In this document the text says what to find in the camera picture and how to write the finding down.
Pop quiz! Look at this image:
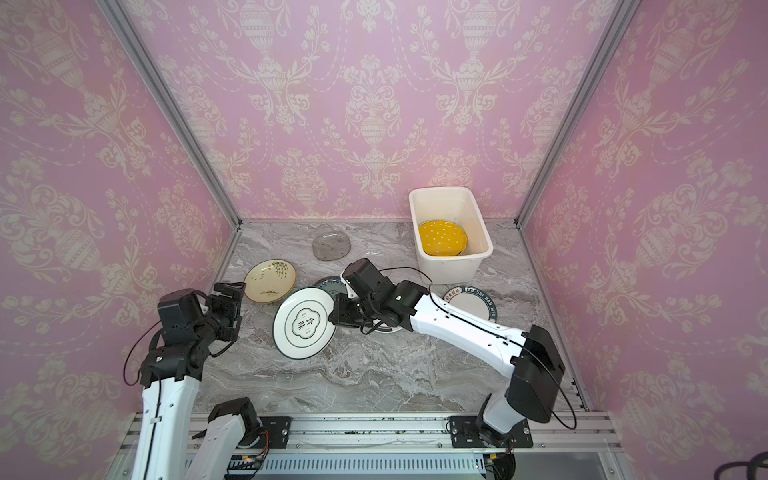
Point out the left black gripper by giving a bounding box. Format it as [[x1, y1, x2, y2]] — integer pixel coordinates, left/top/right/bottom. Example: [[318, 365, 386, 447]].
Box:
[[194, 280, 246, 347]]

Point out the white plate green cloud motif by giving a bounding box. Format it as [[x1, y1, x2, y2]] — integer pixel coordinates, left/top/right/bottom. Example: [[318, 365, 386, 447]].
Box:
[[272, 287, 336, 360]]

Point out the yellow scalloped dotted plate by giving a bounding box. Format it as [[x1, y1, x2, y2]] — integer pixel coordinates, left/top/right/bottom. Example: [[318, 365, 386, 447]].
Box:
[[418, 220, 468, 257]]

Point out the white plate green red rim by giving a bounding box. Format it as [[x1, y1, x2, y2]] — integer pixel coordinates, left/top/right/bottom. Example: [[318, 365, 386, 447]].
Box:
[[374, 323, 402, 334]]

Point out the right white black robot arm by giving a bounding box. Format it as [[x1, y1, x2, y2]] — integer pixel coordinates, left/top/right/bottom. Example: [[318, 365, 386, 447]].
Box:
[[329, 258, 565, 446]]

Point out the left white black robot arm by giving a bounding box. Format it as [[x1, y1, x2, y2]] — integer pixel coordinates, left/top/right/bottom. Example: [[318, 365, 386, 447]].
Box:
[[131, 282, 268, 479]]

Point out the white plastic bin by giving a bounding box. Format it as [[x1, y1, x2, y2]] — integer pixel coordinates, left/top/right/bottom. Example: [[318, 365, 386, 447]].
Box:
[[409, 187, 494, 284]]

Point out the blue floral patterned plate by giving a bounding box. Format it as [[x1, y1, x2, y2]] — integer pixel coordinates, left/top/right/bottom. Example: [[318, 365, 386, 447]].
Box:
[[313, 276, 348, 299]]

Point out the cream plate with willow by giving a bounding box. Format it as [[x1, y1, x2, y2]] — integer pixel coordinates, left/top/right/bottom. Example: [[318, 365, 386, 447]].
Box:
[[244, 259, 297, 304]]

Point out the grey smoked glass plate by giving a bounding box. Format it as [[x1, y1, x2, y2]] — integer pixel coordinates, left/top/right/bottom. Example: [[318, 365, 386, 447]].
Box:
[[312, 231, 351, 262]]

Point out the white plate green lettered rim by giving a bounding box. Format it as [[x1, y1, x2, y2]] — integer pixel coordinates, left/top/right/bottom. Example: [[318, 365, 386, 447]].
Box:
[[443, 285, 498, 323]]

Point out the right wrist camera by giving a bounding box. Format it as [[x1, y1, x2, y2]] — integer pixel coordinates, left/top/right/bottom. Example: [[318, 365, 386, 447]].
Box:
[[340, 270, 359, 300]]

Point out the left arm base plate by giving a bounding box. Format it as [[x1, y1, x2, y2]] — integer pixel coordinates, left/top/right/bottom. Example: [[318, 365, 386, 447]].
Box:
[[238, 416, 292, 451]]

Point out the aluminium mounting rail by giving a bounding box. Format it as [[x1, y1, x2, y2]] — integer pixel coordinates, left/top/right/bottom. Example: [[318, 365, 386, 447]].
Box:
[[107, 412, 631, 479]]

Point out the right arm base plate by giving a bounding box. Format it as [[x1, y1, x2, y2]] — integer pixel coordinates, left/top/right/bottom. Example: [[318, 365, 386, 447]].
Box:
[[447, 415, 534, 450]]

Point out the left corner aluminium post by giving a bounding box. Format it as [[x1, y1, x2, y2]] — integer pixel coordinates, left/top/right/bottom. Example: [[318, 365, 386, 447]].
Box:
[[96, 0, 242, 230]]

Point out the corner aluminium post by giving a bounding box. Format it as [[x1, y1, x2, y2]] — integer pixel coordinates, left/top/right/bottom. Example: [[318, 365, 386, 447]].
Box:
[[96, 0, 242, 230], [516, 0, 641, 230]]

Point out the right corner aluminium post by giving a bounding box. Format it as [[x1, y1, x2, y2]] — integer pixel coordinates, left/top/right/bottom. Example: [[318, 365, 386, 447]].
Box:
[[516, 0, 641, 230]]

